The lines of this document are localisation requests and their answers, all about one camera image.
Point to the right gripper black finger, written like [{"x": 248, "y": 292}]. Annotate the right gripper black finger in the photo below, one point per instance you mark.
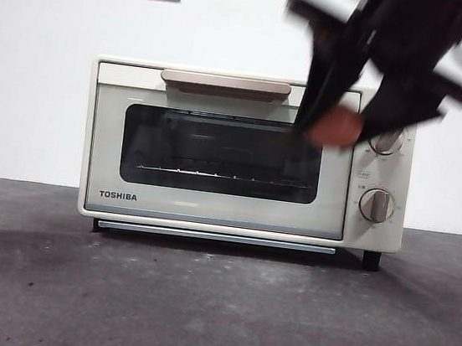
[
  {"x": 332, "y": 67},
  {"x": 395, "y": 109}
]

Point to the brown egg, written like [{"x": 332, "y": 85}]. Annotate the brown egg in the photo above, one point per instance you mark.
[{"x": 338, "y": 127}]

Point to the glass-window oven door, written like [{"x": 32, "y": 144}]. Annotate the glass-window oven door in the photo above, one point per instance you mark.
[{"x": 108, "y": 145}]

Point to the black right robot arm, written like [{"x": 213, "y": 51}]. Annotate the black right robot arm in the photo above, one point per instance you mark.
[{"x": 409, "y": 26}]

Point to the cream temperature knob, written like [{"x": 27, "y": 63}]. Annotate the cream temperature knob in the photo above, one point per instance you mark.
[{"x": 388, "y": 145}]

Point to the cream timer knob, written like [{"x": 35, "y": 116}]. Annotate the cream timer knob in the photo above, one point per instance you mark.
[{"x": 376, "y": 206}]

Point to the cream Toshiba toaster oven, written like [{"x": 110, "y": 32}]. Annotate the cream Toshiba toaster oven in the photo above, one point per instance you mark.
[{"x": 370, "y": 236}]

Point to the silver crumb tray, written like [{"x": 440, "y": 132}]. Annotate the silver crumb tray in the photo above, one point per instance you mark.
[{"x": 206, "y": 236}]

